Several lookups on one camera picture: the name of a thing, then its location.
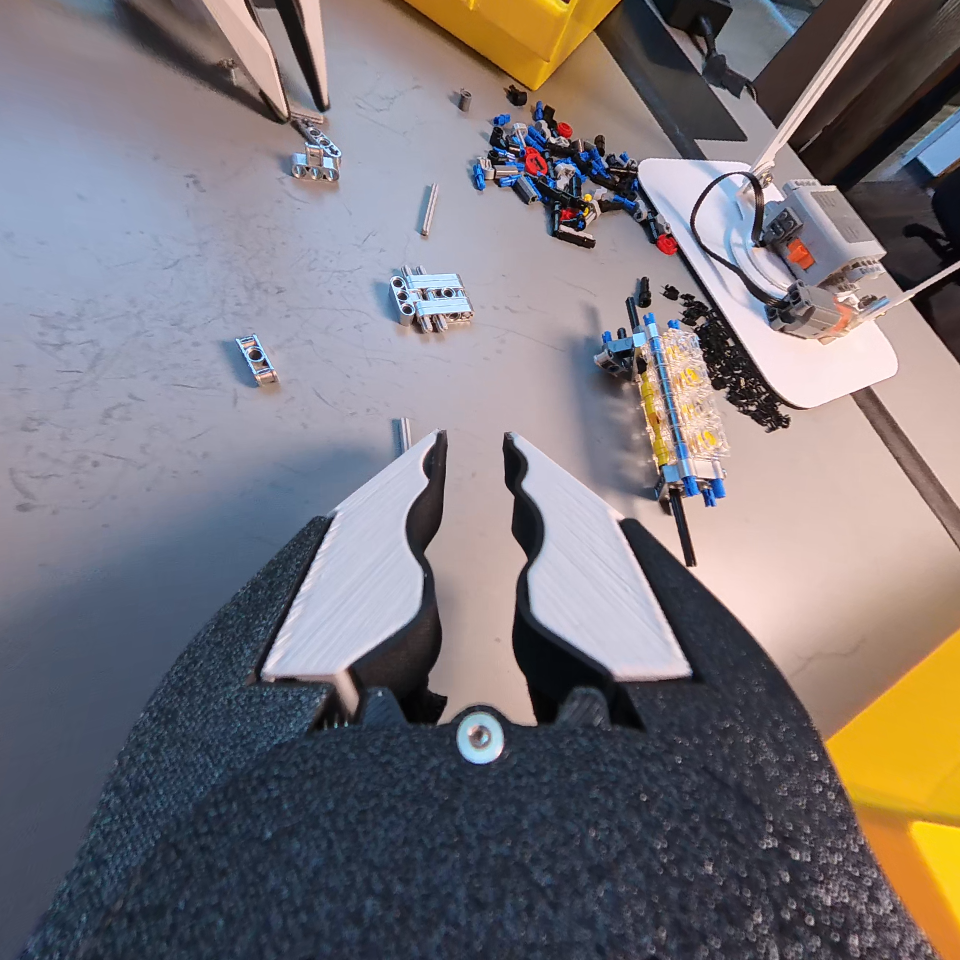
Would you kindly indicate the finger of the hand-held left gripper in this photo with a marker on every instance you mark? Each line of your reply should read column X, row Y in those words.
column 247, row 45
column 311, row 45

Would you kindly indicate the grey axle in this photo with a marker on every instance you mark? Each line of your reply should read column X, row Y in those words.
column 404, row 436
column 311, row 118
column 429, row 210

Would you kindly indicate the dark grey bush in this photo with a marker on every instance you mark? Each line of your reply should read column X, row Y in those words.
column 463, row 100

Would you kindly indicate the dark stand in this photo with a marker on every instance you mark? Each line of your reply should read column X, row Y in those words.
column 915, row 75

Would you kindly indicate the grey motor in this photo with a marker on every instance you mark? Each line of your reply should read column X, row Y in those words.
column 810, row 311

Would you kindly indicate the chrome T-shaped connector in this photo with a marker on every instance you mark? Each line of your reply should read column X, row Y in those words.
column 315, row 171

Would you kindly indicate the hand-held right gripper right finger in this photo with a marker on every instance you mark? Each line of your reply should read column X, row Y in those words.
column 592, row 600

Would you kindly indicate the clear engine block model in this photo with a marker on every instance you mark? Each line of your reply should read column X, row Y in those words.
column 682, row 397

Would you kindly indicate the pile of mixed small connectors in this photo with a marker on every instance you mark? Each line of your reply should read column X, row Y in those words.
column 562, row 180

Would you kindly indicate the long black pin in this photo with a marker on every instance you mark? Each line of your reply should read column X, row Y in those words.
column 643, row 292

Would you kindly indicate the yellow storage bin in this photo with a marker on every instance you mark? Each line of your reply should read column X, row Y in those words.
column 907, row 750
column 517, row 37

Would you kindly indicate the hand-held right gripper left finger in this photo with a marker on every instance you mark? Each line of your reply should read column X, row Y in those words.
column 352, row 592

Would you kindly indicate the chrome two-hole beam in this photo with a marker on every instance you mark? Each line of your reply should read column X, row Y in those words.
column 256, row 360

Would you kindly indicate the grey battery box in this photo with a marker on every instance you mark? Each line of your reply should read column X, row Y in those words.
column 832, row 217

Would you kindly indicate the chrome beam assembly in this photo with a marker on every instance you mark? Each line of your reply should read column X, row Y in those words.
column 435, row 300

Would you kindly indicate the white lamp base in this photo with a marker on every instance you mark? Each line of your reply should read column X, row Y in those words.
column 825, row 367

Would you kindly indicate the black power adapter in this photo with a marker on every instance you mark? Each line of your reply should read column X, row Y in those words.
column 697, row 9

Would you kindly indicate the small black connector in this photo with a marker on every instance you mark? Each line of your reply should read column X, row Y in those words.
column 515, row 94

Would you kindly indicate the chrome thin liftarm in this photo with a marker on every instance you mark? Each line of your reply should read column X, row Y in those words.
column 324, row 141

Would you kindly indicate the pile of black pins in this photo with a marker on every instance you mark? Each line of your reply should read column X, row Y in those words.
column 735, row 367

